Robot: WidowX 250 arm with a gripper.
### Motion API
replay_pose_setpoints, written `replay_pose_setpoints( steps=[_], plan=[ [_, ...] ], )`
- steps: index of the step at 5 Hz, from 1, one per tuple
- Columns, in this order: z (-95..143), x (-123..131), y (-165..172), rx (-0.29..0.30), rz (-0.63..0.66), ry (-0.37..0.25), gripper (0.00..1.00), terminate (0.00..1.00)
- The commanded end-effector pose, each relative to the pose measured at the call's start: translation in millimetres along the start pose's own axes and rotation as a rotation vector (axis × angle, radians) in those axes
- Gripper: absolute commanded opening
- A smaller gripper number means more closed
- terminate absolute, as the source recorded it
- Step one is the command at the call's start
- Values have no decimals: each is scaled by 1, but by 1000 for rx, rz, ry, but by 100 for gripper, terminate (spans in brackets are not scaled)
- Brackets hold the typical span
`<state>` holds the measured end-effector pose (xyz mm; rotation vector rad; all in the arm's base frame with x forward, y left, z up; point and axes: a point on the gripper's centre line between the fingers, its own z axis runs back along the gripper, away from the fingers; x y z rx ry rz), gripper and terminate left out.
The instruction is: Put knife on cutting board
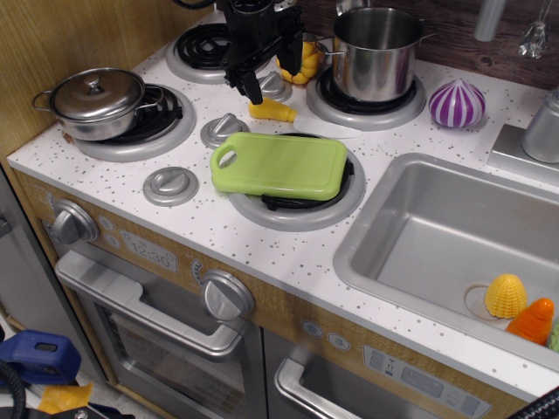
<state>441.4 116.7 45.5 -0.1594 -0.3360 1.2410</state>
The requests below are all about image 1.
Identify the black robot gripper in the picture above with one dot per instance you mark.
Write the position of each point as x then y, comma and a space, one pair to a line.
259, 32

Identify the yellow handled white toy knife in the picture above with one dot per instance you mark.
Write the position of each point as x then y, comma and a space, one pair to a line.
273, 110

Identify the green plastic cutting board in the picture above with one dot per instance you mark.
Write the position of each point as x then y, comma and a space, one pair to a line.
279, 166

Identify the grey stovetop knob back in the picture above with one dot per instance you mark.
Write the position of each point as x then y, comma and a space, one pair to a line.
273, 87

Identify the grey stovetop knob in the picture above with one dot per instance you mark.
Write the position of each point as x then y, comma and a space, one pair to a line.
273, 87
170, 186
215, 132

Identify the back right stove burner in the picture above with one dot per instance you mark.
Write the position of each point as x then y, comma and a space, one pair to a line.
327, 102

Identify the stove burner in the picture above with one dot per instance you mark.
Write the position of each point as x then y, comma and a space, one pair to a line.
196, 55
166, 120
298, 215
327, 102

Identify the back left stove burner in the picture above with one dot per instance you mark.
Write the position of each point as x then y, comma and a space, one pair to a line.
196, 55

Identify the grey stovetop knob middle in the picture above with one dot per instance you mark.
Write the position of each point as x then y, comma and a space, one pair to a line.
215, 132

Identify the tall steel stock pot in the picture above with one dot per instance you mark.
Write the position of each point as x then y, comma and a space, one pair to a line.
373, 52

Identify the front left stove burner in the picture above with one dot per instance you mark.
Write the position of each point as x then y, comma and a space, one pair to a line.
166, 120

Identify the front right stove burner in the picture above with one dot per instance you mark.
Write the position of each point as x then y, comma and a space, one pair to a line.
298, 215

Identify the grey stovetop knob front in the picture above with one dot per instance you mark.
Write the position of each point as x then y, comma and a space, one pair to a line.
170, 186

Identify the small lidded steel pot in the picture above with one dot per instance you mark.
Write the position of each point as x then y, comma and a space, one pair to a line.
97, 104

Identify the purple striped toy onion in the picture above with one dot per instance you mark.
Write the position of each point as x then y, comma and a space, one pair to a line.
457, 104

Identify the silver faucet pipe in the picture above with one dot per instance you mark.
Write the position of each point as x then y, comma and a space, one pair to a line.
488, 20

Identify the grey toy sink basin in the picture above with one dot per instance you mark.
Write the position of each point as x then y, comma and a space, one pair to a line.
433, 235

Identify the right oven dial knob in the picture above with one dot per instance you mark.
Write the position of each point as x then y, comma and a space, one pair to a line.
224, 297

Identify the oven dial knob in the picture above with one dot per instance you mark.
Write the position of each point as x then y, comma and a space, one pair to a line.
72, 224
224, 297

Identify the left oven dial knob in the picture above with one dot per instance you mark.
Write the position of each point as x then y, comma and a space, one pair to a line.
72, 224

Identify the clear hanging utensil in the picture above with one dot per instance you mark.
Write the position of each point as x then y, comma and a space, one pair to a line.
534, 40

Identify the yellow toy corn piece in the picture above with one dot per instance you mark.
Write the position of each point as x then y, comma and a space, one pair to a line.
506, 296

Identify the blue clamp tool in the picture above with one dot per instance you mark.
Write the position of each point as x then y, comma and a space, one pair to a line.
42, 358

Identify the orange toy carrot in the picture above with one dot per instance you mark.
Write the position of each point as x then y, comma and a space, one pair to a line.
535, 322

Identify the green toy vegetable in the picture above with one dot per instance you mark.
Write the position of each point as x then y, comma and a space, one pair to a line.
553, 340

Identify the grey oven door handle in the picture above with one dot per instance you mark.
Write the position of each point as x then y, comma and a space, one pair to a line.
122, 295

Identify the grey dishwasher door handle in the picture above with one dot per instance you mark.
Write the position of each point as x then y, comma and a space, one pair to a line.
288, 381

